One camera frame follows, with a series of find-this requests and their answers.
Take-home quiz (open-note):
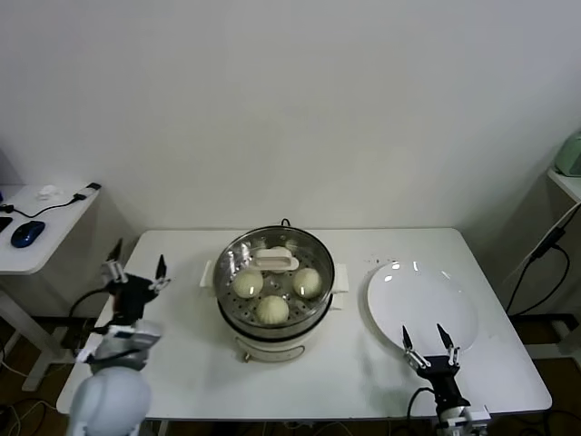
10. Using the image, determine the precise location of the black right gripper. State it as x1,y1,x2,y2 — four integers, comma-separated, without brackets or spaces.
401,322,472,410

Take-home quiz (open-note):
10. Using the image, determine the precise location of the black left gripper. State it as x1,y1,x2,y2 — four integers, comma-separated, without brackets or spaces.
100,238,173,327

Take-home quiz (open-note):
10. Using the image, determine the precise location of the white steamed baozi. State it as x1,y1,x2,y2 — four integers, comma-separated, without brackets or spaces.
233,271,264,300
256,294,291,326
292,267,323,300

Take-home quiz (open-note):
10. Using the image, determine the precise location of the round glass pot lid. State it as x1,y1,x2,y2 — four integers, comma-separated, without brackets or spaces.
212,225,337,322

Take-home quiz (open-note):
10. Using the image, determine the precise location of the perforated steel steamer basket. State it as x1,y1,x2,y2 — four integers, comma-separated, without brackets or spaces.
212,225,337,342

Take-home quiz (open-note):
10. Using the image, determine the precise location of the round white plate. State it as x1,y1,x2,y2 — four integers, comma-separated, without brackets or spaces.
366,261,481,362

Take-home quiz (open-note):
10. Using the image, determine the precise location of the white side desk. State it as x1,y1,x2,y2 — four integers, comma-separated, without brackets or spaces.
0,183,103,391

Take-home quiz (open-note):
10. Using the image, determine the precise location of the blue computer mouse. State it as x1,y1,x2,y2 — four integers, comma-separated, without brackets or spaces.
11,220,46,248

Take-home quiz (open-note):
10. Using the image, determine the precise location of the cream electric cooker base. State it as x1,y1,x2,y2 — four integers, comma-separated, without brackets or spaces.
201,259,351,364

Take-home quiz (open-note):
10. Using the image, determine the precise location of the white desk with appliance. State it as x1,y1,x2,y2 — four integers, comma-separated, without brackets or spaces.
547,166,581,205

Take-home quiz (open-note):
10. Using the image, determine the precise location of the pale green appliance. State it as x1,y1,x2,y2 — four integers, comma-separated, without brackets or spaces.
556,131,581,178

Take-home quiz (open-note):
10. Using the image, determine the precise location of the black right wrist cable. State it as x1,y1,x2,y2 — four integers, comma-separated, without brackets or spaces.
406,386,436,418

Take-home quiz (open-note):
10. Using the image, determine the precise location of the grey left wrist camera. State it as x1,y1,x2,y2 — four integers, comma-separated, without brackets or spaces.
74,320,163,363

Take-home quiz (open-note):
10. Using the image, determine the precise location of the black desk cable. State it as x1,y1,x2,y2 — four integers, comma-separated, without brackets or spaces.
0,193,88,218

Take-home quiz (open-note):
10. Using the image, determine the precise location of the black cable with adapter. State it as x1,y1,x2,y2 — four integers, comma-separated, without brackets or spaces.
506,229,572,317

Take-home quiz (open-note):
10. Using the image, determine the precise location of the white hanging cable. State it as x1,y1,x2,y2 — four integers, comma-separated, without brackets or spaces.
507,211,572,281

